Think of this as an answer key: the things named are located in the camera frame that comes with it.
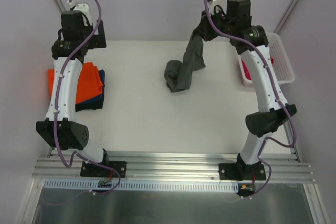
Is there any orange folded t shirt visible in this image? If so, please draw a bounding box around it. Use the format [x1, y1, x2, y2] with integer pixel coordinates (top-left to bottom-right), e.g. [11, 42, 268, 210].
[48, 61, 102, 105]

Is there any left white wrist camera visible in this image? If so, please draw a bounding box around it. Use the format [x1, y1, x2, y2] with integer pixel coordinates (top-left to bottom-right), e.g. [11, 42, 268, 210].
[67, 1, 93, 26]

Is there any aluminium mounting rail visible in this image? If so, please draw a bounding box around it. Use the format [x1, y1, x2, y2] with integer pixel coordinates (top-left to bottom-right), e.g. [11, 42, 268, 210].
[32, 151, 317, 184]

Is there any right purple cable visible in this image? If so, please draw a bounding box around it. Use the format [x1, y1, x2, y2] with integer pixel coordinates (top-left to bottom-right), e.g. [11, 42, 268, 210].
[203, 0, 299, 200]

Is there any purple cable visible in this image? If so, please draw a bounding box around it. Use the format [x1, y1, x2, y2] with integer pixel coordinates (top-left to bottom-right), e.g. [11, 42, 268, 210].
[39, 0, 121, 206]
[203, 0, 299, 200]

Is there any navy folded t shirt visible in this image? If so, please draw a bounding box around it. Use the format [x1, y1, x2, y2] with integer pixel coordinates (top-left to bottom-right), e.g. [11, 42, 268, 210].
[75, 70, 106, 112]

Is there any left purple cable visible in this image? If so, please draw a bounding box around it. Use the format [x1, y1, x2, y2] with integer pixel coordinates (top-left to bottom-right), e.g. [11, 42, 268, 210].
[39, 0, 121, 206]

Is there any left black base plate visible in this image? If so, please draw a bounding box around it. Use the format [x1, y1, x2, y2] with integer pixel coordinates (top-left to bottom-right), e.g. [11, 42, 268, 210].
[80, 161, 128, 178]

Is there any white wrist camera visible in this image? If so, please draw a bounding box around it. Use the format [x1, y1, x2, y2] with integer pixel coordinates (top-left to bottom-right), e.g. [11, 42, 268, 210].
[206, 0, 226, 15]
[67, 1, 93, 26]

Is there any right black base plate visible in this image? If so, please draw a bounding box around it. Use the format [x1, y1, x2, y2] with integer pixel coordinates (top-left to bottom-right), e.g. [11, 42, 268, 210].
[218, 162, 266, 181]

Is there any magenta t shirt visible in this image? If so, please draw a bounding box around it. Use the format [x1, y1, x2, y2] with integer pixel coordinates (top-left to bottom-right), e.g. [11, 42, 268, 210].
[240, 57, 275, 82]

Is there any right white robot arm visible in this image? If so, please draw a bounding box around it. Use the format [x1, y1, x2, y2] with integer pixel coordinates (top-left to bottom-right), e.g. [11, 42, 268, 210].
[196, 0, 297, 180]

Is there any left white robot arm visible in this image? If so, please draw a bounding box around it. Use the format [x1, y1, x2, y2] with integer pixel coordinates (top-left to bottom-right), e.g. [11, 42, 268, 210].
[36, 9, 110, 176]

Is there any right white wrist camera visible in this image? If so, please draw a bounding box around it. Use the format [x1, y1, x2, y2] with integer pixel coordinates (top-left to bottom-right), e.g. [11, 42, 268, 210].
[206, 0, 226, 15]

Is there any white plastic basket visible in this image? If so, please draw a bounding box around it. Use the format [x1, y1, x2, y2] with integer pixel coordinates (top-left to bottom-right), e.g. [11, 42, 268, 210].
[238, 32, 295, 88]

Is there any right aluminium frame post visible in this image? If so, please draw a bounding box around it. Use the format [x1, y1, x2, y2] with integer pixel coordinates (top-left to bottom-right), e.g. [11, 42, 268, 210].
[274, 0, 300, 34]

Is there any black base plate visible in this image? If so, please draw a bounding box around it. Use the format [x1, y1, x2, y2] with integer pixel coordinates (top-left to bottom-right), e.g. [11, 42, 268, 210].
[218, 162, 266, 181]
[80, 161, 128, 178]

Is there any white slotted cable duct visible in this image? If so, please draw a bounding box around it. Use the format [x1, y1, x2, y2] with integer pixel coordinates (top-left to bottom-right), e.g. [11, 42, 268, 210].
[44, 179, 238, 193]

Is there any grey t shirt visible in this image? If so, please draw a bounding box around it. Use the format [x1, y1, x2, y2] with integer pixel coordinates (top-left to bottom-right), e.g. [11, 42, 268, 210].
[164, 33, 206, 93]

